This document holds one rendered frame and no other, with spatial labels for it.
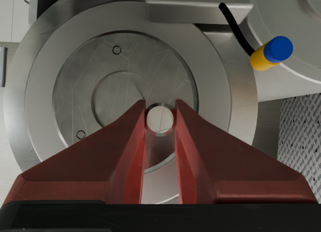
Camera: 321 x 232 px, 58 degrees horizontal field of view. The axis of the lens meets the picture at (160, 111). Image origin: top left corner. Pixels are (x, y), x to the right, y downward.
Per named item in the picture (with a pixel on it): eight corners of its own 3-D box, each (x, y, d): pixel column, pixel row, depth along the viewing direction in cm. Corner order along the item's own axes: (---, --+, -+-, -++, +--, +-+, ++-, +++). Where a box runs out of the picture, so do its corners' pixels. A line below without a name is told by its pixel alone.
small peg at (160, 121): (176, 137, 12) (142, 136, 12) (175, 133, 15) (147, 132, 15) (177, 102, 12) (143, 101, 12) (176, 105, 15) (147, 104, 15)
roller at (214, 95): (238, 4, 16) (226, 216, 16) (195, 73, 42) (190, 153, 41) (30, -6, 16) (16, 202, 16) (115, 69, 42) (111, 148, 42)
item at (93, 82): (84, 6, 15) (220, 62, 15) (94, 19, 17) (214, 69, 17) (27, 141, 15) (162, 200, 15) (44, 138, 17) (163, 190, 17)
